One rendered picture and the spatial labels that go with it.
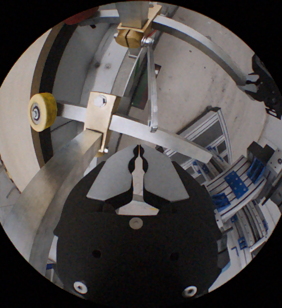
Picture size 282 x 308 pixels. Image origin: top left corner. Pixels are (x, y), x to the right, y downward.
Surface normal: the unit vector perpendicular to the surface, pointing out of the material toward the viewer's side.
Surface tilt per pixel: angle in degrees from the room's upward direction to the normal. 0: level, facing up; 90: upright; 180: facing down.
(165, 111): 0
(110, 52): 0
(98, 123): 0
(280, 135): 90
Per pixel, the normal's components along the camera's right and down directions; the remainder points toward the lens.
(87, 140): 0.33, -0.80
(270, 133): -0.95, -0.27
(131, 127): -0.01, 0.53
